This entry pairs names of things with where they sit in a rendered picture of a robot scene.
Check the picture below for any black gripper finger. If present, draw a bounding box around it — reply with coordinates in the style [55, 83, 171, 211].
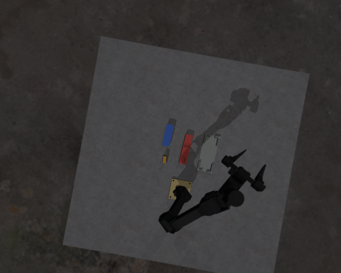
[229, 150, 246, 162]
[255, 164, 266, 184]

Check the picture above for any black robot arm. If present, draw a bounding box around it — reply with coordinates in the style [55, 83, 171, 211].
[159, 166, 250, 234]

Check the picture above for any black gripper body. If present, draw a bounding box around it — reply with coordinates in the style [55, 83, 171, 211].
[222, 155, 266, 191]

